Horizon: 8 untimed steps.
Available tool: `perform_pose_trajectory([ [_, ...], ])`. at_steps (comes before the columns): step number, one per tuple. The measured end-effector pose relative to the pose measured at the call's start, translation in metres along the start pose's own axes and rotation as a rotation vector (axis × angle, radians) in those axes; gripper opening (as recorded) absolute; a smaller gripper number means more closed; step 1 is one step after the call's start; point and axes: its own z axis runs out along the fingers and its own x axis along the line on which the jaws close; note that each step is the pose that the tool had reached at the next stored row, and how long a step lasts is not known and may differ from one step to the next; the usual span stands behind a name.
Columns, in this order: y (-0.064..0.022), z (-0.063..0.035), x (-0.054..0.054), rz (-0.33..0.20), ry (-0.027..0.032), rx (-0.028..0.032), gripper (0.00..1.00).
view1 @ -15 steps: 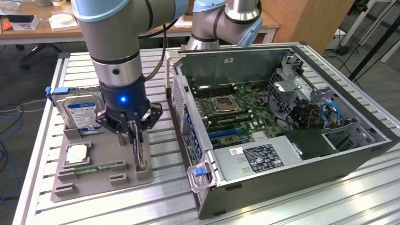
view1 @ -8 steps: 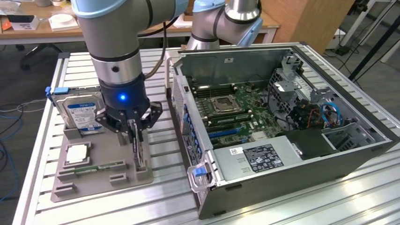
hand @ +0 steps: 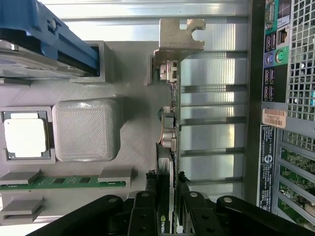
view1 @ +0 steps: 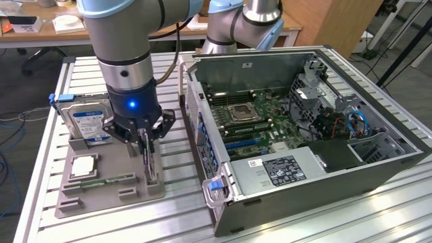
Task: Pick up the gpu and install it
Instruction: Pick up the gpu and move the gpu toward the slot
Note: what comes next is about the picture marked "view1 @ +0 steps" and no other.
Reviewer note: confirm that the grey cup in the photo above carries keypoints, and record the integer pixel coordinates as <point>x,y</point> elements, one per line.
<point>47,3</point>

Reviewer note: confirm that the green RAM stick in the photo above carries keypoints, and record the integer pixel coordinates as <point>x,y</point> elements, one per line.
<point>104,181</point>

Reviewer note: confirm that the clear bag with papers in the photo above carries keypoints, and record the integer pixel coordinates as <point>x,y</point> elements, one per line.
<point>8,11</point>

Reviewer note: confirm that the small silver heat sink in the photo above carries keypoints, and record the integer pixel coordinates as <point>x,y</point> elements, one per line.
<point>279,147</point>

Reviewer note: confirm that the white box black top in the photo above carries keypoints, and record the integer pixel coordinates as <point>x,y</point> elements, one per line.
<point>27,27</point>

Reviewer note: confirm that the silver CPU chip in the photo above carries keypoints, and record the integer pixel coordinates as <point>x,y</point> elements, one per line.
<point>83,167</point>

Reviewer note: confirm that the white floor box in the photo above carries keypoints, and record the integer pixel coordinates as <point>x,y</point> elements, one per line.
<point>360,44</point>

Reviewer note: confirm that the green motherboard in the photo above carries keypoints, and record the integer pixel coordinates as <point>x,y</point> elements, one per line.
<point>280,131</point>

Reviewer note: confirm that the white booklet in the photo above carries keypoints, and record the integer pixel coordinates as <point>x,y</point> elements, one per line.
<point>197,24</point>

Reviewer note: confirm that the black power adapter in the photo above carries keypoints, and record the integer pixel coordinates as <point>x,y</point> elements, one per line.
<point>371,55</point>

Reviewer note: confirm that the wooden cabinet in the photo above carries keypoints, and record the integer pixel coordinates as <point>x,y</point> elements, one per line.
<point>331,25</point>

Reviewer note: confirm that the black office chair base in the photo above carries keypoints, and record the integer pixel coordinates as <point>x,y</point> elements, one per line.
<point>27,69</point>

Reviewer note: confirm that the RAM stick with label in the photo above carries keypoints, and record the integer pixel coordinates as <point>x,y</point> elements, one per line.
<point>248,129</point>

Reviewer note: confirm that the blue case latch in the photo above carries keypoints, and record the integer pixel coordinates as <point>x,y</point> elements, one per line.
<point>216,186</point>

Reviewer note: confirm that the grey disk bay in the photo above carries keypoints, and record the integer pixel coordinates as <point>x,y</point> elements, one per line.
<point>375,149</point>

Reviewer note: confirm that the black expansion slot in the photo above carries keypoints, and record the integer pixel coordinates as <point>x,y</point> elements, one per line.
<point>237,138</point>

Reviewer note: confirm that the silver perforated drive cage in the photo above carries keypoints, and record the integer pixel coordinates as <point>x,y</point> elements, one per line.
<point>308,95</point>

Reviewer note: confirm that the hard disk blue carrier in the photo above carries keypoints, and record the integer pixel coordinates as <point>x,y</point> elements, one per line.
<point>87,124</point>

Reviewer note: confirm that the low-profile graphics card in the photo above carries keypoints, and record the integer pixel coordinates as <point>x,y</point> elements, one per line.
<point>148,162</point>

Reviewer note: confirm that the black plastic cover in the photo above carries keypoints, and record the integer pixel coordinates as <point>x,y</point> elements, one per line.
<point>337,157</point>

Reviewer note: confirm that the blue expansion slot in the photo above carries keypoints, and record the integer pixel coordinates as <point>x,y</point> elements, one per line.
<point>243,144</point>

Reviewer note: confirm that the white square round-topped base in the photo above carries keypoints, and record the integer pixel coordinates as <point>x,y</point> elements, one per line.
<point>68,24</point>

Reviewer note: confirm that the orange packet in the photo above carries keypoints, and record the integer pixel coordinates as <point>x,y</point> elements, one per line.
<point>4,29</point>

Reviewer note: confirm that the grey power supply unit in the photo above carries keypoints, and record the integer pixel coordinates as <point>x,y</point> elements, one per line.
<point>252,182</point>

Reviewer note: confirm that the grey parts rack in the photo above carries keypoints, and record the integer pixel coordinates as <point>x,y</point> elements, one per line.
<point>101,202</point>

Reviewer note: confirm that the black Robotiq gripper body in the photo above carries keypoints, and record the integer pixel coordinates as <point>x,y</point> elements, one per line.
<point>135,101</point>

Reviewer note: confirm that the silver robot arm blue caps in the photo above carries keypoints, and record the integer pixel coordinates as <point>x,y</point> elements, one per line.
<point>117,45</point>

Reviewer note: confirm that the black slanted pole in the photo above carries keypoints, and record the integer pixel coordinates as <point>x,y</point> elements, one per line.
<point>407,50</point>

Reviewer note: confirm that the round coin battery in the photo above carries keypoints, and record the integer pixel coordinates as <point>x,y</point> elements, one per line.
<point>268,95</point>

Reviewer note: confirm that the open dark grey PC case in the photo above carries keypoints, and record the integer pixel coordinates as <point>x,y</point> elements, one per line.
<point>303,202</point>

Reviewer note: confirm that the metal CPU socket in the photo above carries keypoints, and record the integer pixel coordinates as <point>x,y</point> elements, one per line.
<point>243,111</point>

